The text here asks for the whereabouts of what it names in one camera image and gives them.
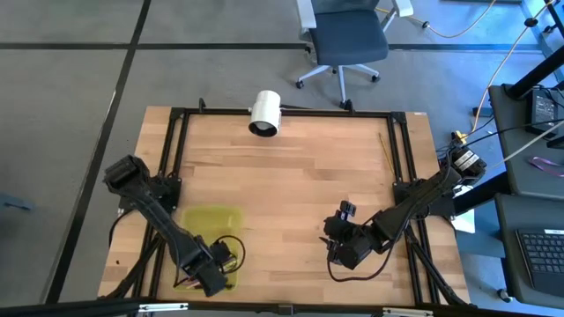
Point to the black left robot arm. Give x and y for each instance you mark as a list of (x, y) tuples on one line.
[(150, 202)]

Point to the black keyboard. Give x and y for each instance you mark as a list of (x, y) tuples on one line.
[(542, 264)]

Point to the black table frame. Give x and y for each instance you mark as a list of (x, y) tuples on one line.
[(308, 112)]

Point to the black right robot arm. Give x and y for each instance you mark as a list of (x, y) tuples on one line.
[(418, 198)]

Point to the black stand post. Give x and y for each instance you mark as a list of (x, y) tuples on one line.
[(482, 196), (535, 75)]

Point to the grey desk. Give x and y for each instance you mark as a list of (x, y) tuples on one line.
[(515, 154), (506, 264)]

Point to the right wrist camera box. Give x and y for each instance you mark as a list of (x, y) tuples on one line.
[(347, 209)]

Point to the white paper sheet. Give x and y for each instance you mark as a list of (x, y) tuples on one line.
[(465, 222)]

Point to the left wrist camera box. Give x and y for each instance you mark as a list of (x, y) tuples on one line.
[(221, 254)]

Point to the yellow pencil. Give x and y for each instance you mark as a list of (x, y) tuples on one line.
[(387, 154)]

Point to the black power brick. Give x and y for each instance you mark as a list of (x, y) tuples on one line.
[(543, 112)]

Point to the green translucent supply box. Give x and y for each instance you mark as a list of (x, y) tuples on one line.
[(211, 220)]

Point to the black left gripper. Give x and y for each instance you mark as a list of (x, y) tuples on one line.
[(210, 277)]

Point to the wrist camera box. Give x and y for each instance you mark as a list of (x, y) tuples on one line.
[(221, 254), (347, 209)]

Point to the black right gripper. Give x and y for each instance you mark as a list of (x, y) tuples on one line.
[(352, 246)]

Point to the office swivel chair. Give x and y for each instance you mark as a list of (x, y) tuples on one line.
[(348, 35)]

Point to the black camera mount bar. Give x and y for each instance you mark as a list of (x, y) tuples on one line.
[(66, 308)]

